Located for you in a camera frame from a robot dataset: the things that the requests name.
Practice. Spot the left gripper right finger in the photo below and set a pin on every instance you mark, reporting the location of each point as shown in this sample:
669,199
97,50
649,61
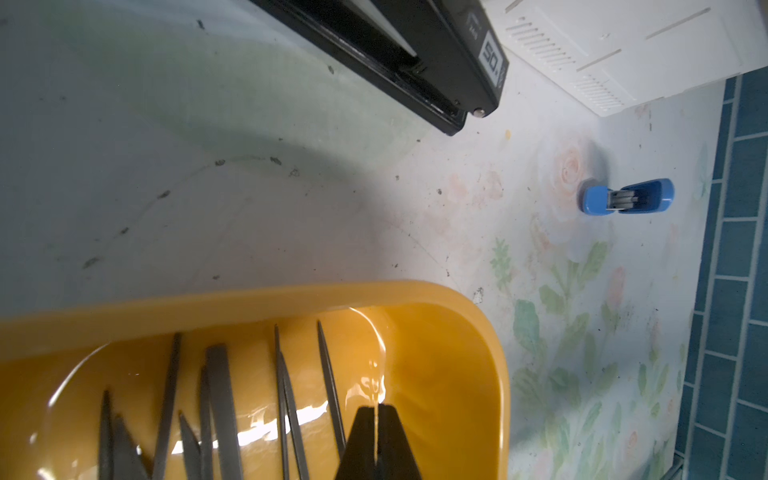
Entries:
395,460

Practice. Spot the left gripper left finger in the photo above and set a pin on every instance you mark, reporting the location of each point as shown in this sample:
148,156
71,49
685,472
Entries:
358,461

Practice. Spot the needle file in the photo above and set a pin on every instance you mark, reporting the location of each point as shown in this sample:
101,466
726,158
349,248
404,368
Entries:
223,412
163,437
282,408
191,450
206,446
105,444
331,392
294,425
127,461

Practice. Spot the yellow plastic storage tray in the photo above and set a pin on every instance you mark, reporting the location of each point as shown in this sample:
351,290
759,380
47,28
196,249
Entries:
423,348

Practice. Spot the white desktop file organizer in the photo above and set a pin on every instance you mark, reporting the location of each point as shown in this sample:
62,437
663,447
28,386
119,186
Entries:
611,55

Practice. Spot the small blue stapler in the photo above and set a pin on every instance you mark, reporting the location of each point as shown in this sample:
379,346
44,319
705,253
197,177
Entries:
647,197

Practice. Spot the black stapler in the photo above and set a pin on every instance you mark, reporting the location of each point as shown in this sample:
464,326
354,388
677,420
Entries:
440,59

